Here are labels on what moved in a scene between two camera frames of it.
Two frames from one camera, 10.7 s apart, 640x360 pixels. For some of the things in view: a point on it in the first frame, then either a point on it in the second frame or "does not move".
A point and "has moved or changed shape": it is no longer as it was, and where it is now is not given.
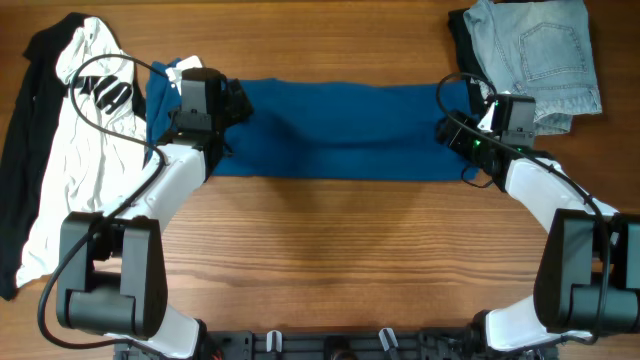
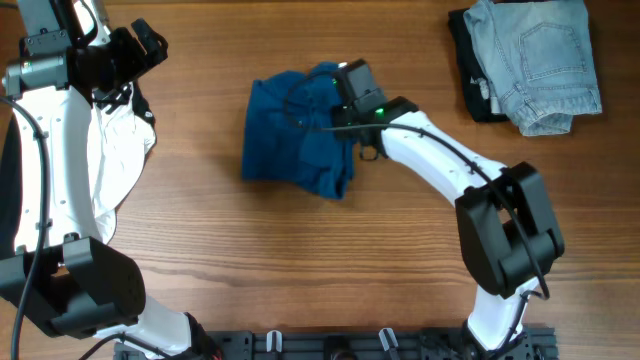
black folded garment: [481, 85] does not move
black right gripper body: [470, 145] → [344, 116]
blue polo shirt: [382, 129] has moved or changed shape
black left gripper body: [230, 113] → [120, 61]
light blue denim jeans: [540, 49] does not move
